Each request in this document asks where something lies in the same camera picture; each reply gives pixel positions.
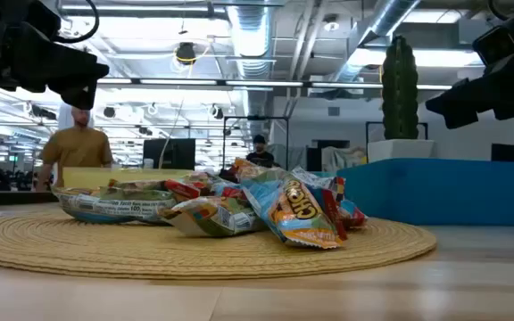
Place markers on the teal plastic bin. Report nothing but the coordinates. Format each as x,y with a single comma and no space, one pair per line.
326,174

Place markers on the black ceiling device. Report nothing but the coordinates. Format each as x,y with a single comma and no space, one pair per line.
185,52

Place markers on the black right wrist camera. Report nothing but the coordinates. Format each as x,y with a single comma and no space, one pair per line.
495,44

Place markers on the black low bench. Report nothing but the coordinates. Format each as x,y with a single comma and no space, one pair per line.
20,197

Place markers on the green cactus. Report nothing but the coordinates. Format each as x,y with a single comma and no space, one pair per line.
400,84

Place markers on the yellow plastic bin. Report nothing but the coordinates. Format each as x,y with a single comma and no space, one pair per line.
105,176

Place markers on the person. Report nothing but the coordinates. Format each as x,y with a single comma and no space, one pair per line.
76,149
260,153

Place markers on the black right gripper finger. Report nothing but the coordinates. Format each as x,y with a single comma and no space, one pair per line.
455,107
507,93

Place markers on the silver ventilation duct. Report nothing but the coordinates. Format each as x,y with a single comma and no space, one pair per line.
250,40
391,15

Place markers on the dark blue plastic bin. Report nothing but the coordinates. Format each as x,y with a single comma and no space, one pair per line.
440,191

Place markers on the white paper cup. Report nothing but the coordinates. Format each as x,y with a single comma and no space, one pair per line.
148,163

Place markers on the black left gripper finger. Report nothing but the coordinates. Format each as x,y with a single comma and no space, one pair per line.
83,84
34,71

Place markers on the grey draped cloth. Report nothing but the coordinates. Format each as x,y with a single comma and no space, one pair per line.
342,158

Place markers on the black speaker box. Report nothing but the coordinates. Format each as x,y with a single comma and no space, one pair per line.
504,152

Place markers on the round woven straw placemat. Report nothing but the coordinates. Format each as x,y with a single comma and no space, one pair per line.
105,249

